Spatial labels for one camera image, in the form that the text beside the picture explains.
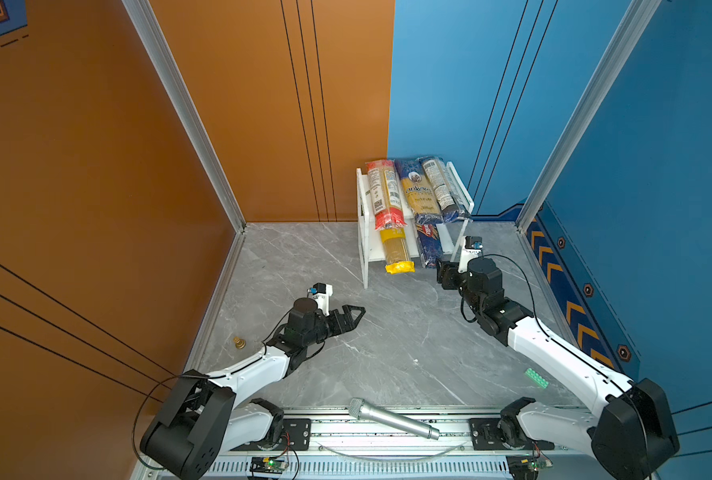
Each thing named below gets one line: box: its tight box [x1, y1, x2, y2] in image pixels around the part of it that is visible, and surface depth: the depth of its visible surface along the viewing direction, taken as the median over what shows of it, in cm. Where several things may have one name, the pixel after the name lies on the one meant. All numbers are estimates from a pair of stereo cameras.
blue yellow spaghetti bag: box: [394, 157, 443, 226], surface depth 81 cm
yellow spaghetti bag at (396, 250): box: [380, 228, 416, 275], surface depth 88 cm
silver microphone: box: [348, 398, 441, 440], surface depth 76 cm
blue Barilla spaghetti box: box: [416, 223, 444, 269], surface depth 89 cm
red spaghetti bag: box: [366, 159, 407, 231], surface depth 79 cm
